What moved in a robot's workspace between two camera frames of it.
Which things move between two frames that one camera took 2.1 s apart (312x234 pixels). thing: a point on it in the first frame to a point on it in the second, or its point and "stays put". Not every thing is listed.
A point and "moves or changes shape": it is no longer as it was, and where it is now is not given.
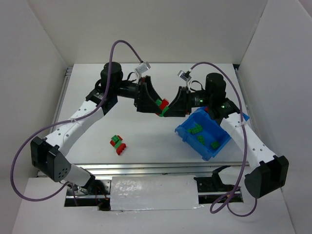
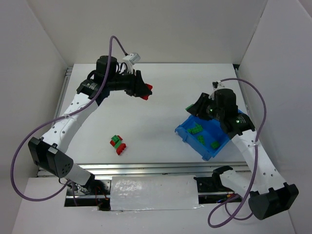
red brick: x=165 y=103 moves or changes shape
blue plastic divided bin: x=204 y=134 stays put
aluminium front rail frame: x=155 y=169 stays put
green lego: x=158 y=102 moves or changes shape
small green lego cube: x=201 y=139 stays put
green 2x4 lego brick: x=215 y=144 stays put
